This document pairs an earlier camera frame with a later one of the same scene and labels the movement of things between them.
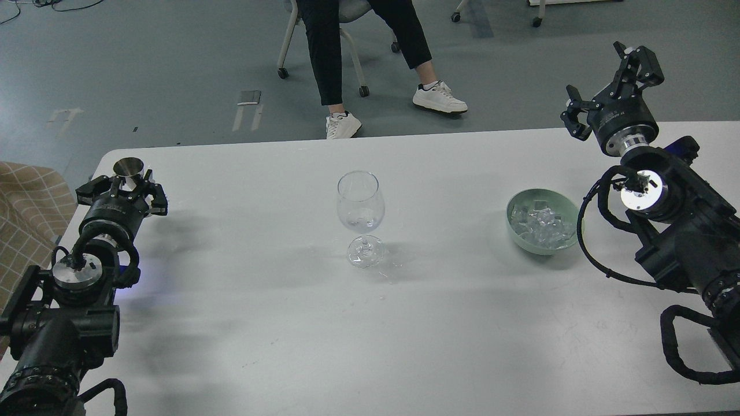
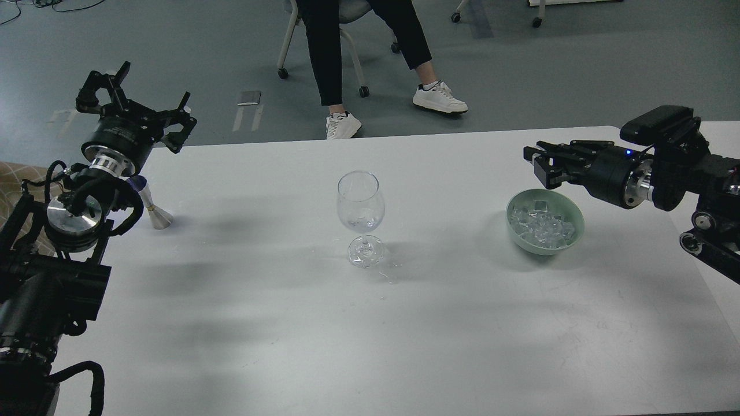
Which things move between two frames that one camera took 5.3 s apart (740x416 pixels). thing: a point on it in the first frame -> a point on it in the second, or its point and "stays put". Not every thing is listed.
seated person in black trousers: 323,19 stays put
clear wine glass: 361,210 stays put
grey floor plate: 249,97 stays put
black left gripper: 115,212 -> 122,140
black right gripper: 620,122 -> 615,174
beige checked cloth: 36,207 stays put
